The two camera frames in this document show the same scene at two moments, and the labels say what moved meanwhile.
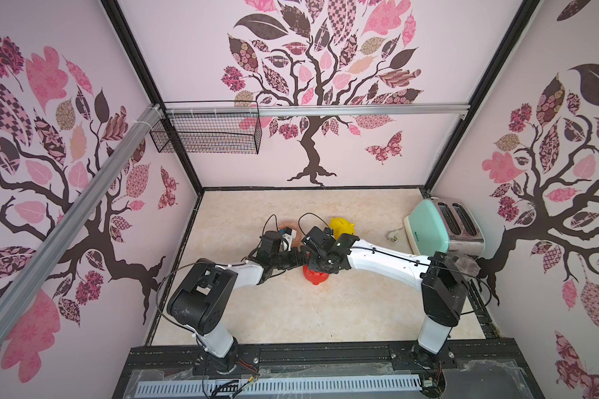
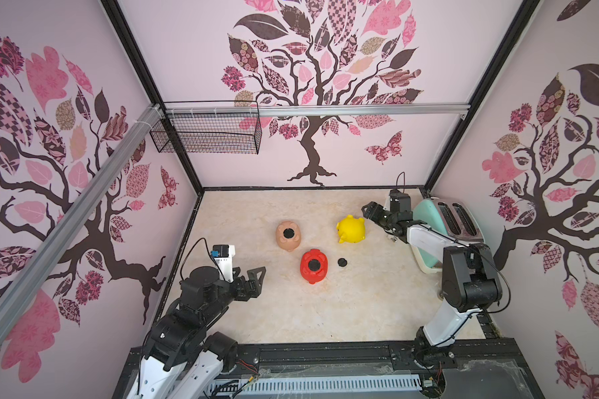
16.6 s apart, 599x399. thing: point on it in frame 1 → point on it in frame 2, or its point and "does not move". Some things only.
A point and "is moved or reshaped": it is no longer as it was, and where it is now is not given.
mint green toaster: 445,225 does not move
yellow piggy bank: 339,226 is moved or reshaped
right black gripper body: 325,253 → 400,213
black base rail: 458,362 does not move
